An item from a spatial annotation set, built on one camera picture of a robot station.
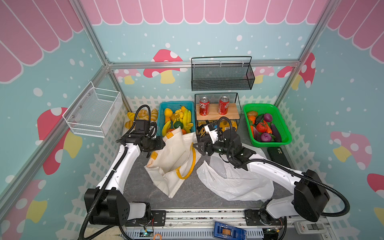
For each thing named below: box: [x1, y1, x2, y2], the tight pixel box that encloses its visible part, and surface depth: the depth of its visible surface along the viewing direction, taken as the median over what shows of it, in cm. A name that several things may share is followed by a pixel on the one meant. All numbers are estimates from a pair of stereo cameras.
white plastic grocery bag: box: [196, 155, 275, 201], surface depth 84 cm
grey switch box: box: [294, 220, 327, 235], surface depth 71 cm
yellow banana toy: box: [162, 120, 172, 137], surface depth 108 cm
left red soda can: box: [199, 96, 210, 116], surface depth 92 cm
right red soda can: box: [218, 96, 230, 115], surface depth 93 cm
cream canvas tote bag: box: [144, 127, 202, 199], surface depth 85 cm
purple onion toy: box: [263, 113, 273, 123], surface depth 114 cm
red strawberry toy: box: [256, 122, 268, 133], surface depth 108 cm
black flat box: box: [267, 146, 292, 169], surface depth 98 cm
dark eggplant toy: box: [270, 123, 282, 143], surface depth 107 cm
